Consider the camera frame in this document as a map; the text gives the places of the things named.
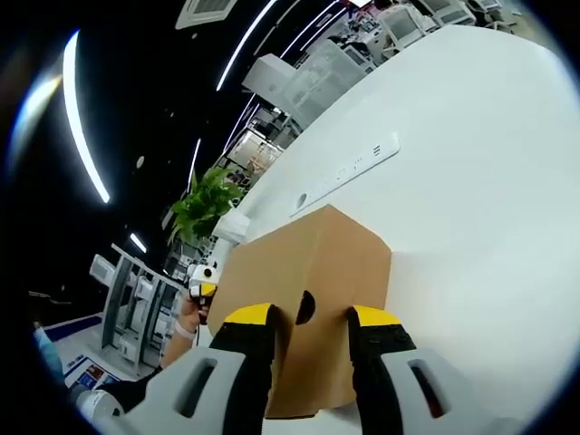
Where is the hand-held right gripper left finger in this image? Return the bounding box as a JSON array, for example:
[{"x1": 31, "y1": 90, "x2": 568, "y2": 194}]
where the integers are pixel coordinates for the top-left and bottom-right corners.
[{"x1": 117, "y1": 304, "x2": 279, "y2": 435}]

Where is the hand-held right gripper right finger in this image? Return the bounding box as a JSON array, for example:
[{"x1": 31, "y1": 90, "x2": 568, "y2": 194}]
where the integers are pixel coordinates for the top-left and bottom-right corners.
[{"x1": 346, "y1": 304, "x2": 523, "y2": 435}]

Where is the brown cardboard shoe box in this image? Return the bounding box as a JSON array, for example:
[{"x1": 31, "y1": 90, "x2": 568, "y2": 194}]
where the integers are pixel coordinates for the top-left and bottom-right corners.
[{"x1": 208, "y1": 204, "x2": 392, "y2": 419}]

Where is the person's left hand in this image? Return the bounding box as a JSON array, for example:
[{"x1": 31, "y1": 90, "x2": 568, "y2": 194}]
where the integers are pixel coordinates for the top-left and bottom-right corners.
[{"x1": 179, "y1": 295, "x2": 212, "y2": 329}]

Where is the person's black shirt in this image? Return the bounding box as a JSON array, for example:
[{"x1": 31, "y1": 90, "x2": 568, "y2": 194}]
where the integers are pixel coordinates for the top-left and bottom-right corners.
[{"x1": 101, "y1": 365, "x2": 165, "y2": 411}]

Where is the white worn device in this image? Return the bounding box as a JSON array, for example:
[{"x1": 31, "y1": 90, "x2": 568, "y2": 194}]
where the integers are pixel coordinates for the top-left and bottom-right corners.
[{"x1": 75, "y1": 387, "x2": 126, "y2": 422}]

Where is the potted green plant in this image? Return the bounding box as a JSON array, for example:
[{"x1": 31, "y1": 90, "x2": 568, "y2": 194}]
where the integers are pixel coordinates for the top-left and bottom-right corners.
[{"x1": 169, "y1": 169, "x2": 251, "y2": 250}]

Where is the white shelving rack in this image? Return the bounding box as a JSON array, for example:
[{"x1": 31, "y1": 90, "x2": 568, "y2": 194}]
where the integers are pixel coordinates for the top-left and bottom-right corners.
[{"x1": 89, "y1": 242, "x2": 183, "y2": 378}]

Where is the white table socket panel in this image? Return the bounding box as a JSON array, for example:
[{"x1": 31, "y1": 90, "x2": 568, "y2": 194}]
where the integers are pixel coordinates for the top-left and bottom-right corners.
[{"x1": 288, "y1": 131, "x2": 402, "y2": 218}]

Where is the curved ceiling light strip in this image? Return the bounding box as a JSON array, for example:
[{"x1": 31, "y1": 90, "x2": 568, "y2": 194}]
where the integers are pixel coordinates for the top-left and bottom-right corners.
[{"x1": 62, "y1": 29, "x2": 112, "y2": 205}]

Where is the straight ceiling light strip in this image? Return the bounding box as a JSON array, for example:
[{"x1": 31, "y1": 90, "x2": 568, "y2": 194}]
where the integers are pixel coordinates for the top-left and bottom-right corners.
[{"x1": 215, "y1": 0, "x2": 278, "y2": 92}]

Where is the frosted partition panel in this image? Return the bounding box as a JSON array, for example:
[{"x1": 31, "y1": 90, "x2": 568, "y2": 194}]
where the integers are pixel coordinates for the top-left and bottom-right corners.
[{"x1": 283, "y1": 38, "x2": 378, "y2": 135}]

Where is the ceiling air conditioner vent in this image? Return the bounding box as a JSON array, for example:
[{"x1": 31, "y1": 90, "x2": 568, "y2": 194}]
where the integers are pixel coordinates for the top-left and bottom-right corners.
[{"x1": 174, "y1": 0, "x2": 237, "y2": 31}]

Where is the row of white office chairs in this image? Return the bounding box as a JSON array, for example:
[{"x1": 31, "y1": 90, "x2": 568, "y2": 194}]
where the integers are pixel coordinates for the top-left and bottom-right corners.
[{"x1": 380, "y1": 0, "x2": 513, "y2": 63}]

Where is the blue framed wall board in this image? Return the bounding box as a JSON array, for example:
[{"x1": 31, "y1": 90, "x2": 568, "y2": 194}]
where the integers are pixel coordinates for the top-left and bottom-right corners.
[{"x1": 43, "y1": 316, "x2": 137, "y2": 393}]

